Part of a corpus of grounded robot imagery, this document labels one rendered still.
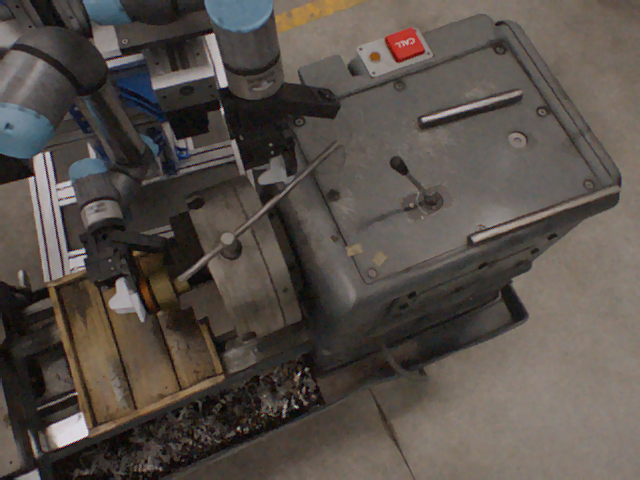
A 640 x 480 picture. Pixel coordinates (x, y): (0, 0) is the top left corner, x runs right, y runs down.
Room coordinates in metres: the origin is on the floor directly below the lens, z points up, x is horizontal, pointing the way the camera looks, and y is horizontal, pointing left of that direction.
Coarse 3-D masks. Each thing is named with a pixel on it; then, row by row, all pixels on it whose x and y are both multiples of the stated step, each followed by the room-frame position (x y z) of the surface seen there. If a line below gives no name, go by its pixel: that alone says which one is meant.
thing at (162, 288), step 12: (144, 276) 0.29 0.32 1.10; (156, 276) 0.29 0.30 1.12; (168, 276) 0.29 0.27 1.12; (144, 288) 0.26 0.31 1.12; (156, 288) 0.26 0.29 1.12; (168, 288) 0.27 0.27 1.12; (180, 288) 0.27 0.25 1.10; (144, 300) 0.24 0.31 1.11; (156, 300) 0.25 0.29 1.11; (168, 300) 0.25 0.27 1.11; (156, 312) 0.23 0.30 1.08
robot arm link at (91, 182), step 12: (72, 168) 0.51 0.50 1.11; (84, 168) 0.51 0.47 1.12; (96, 168) 0.51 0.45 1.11; (72, 180) 0.48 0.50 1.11; (84, 180) 0.48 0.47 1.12; (96, 180) 0.48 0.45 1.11; (108, 180) 0.49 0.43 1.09; (84, 192) 0.45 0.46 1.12; (96, 192) 0.46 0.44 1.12; (108, 192) 0.46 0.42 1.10; (84, 204) 0.43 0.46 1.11
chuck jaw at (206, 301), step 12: (204, 288) 0.28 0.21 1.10; (216, 288) 0.28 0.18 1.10; (180, 300) 0.25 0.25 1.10; (192, 300) 0.25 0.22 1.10; (204, 300) 0.25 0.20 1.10; (216, 300) 0.25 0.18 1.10; (192, 312) 0.23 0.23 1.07; (204, 312) 0.23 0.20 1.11; (216, 312) 0.23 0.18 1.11; (216, 324) 0.21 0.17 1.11; (228, 324) 0.21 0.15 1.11; (216, 336) 0.18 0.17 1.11; (228, 336) 0.19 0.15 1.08; (252, 336) 0.19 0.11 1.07
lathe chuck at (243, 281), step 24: (192, 192) 0.45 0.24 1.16; (216, 192) 0.43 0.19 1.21; (192, 216) 0.37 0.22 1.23; (216, 216) 0.37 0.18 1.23; (240, 216) 0.37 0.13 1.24; (216, 240) 0.33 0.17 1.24; (240, 240) 0.33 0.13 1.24; (216, 264) 0.28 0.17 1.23; (240, 264) 0.29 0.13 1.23; (264, 264) 0.29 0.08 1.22; (240, 288) 0.25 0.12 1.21; (264, 288) 0.26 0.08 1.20; (240, 312) 0.22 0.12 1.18; (264, 312) 0.22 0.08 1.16; (240, 336) 0.18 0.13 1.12
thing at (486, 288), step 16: (512, 272) 0.42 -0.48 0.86; (480, 288) 0.38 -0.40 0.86; (496, 288) 0.42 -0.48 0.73; (432, 304) 0.33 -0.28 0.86; (448, 304) 0.34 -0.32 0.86; (464, 304) 0.39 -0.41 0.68; (480, 304) 0.42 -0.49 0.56; (400, 320) 0.29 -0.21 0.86; (416, 320) 0.33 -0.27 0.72; (432, 320) 0.36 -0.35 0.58; (368, 336) 0.25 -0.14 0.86; (400, 336) 0.31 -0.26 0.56; (320, 352) 0.21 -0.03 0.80; (336, 352) 0.21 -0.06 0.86; (352, 352) 0.24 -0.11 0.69; (368, 352) 0.26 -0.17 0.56; (320, 368) 0.21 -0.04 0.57
